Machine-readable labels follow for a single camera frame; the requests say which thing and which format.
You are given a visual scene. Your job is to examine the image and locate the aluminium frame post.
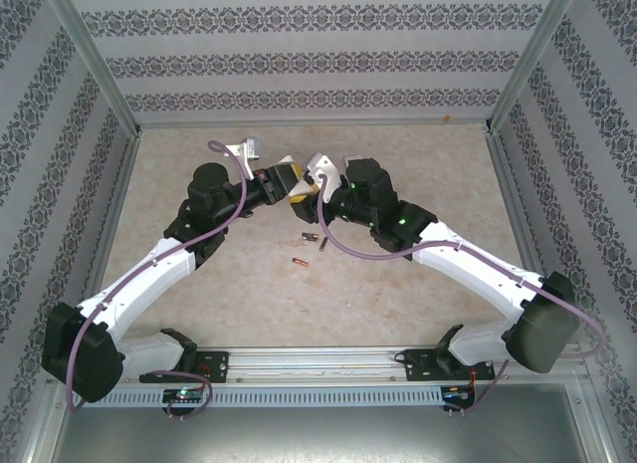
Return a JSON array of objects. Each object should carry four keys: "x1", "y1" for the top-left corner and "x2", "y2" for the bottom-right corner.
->
[
  {"x1": 486, "y1": 0, "x2": 582, "y2": 133},
  {"x1": 38, "y1": 0, "x2": 143, "y2": 138}
]

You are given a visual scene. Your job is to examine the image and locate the aluminium frame side rail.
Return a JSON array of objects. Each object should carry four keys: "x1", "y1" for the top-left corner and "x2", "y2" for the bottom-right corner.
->
[
  {"x1": 485, "y1": 126, "x2": 598, "y2": 384},
  {"x1": 47, "y1": 128, "x2": 144, "y2": 384}
]

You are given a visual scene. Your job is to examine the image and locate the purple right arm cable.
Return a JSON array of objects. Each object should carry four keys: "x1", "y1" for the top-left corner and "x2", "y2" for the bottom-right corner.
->
[{"x1": 318, "y1": 172, "x2": 608, "y2": 415}]

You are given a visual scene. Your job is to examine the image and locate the white slotted cable duct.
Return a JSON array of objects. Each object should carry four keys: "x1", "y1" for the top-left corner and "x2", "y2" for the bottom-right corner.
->
[{"x1": 74, "y1": 385, "x2": 444, "y2": 409}]

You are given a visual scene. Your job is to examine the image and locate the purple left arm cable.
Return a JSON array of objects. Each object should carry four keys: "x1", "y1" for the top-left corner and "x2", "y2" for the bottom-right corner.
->
[{"x1": 64, "y1": 139, "x2": 258, "y2": 413}]

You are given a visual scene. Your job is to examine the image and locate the short purple cable loop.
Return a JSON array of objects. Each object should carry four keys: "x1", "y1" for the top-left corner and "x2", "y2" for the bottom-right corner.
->
[{"x1": 166, "y1": 372, "x2": 215, "y2": 418}]

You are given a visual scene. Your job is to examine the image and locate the aluminium frame back rail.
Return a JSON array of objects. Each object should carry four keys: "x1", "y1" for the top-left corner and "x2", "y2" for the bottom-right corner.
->
[{"x1": 133, "y1": 120, "x2": 494, "y2": 131}]

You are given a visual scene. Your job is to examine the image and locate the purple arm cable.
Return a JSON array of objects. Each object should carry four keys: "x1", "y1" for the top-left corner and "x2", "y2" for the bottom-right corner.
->
[
  {"x1": 64, "y1": 139, "x2": 258, "y2": 413},
  {"x1": 318, "y1": 172, "x2": 608, "y2": 415}
]

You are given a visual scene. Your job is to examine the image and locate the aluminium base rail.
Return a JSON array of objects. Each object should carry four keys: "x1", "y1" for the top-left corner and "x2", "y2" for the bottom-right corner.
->
[{"x1": 121, "y1": 342, "x2": 584, "y2": 384}]

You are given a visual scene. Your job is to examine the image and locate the grey metal panel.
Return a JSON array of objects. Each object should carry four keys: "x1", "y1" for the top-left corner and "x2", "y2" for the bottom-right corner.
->
[{"x1": 29, "y1": 380, "x2": 618, "y2": 463}]

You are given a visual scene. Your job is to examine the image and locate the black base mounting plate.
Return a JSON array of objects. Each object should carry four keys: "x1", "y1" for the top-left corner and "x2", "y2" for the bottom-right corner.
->
[
  {"x1": 138, "y1": 349, "x2": 231, "y2": 384},
  {"x1": 395, "y1": 347, "x2": 502, "y2": 383}
]

